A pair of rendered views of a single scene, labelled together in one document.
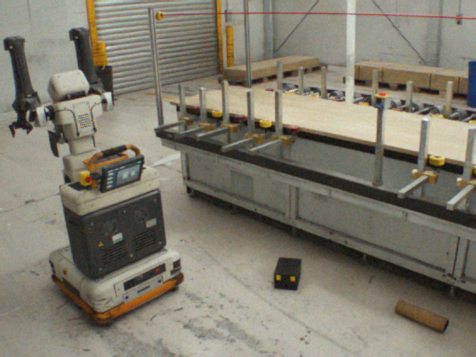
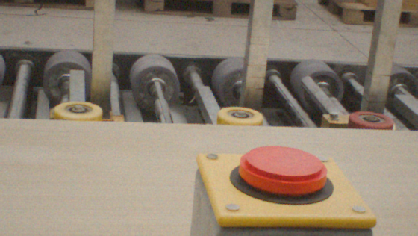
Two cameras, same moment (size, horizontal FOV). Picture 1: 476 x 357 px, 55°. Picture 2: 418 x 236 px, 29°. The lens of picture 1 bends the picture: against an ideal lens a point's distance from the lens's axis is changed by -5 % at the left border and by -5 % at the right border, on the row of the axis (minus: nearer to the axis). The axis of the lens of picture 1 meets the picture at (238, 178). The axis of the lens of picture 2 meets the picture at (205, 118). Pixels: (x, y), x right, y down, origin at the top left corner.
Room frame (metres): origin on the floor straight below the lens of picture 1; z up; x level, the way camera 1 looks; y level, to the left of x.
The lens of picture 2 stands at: (2.34, -0.49, 1.37)
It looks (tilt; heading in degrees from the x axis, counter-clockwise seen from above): 19 degrees down; 304
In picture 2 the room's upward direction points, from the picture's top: 5 degrees clockwise
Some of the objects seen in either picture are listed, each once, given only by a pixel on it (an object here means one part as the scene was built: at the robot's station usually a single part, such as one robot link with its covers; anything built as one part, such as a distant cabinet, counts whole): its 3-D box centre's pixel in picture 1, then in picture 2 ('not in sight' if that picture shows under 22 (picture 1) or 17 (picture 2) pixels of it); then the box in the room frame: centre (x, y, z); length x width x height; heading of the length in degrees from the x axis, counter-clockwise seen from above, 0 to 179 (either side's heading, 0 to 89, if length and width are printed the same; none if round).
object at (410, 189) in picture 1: (420, 182); not in sight; (2.22, -0.93, 0.82); 0.43 x 0.03 x 0.04; 134
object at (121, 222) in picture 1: (111, 211); not in sight; (2.55, 0.75, 0.59); 0.55 x 0.34 x 0.83; 134
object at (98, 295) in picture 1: (114, 268); not in sight; (2.62, 0.82, 0.16); 0.67 x 0.64 x 0.25; 44
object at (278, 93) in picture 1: (279, 126); not in sight; (3.03, -0.28, 0.92); 0.04 x 0.04 x 0.48; 44
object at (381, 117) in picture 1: (379, 147); not in sight; (2.50, -0.79, 0.93); 0.05 x 0.05 x 0.45; 44
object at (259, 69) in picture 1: (274, 65); not in sight; (10.68, -0.92, 0.23); 2.41 x 0.77 x 0.17; 136
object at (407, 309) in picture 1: (421, 315); not in sight; (2.13, -1.00, 0.04); 0.30 x 0.08 x 0.08; 44
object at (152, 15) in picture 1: (160, 69); not in sight; (4.00, 0.60, 1.20); 0.15 x 0.12 x 1.00; 44
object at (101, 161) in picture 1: (106, 167); not in sight; (2.54, 0.74, 0.87); 0.23 x 0.15 x 0.11; 134
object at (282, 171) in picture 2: not in sight; (281, 177); (2.50, -0.80, 1.22); 0.04 x 0.04 x 0.02
